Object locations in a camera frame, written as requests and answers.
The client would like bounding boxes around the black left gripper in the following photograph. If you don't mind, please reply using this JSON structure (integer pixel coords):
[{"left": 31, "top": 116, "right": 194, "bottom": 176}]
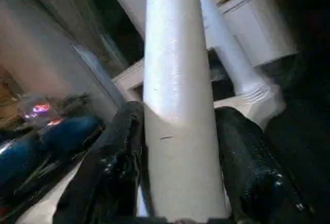
[{"left": 0, "top": 94, "right": 105, "bottom": 191}]

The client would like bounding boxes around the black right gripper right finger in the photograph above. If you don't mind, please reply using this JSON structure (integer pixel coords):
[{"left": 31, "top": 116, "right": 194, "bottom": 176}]
[{"left": 215, "top": 106, "right": 318, "bottom": 224}]

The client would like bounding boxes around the black mat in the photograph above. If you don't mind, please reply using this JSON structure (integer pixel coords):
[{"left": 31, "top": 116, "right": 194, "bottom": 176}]
[{"left": 85, "top": 0, "right": 330, "bottom": 224}]

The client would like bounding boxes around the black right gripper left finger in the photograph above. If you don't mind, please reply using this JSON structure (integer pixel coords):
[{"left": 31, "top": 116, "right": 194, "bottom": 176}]
[{"left": 51, "top": 101, "right": 145, "bottom": 224}]

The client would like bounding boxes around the white plastic table leg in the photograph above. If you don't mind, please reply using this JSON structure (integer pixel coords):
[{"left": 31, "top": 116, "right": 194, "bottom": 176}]
[
  {"left": 139, "top": 0, "right": 233, "bottom": 220},
  {"left": 198, "top": 0, "right": 271, "bottom": 99}
]

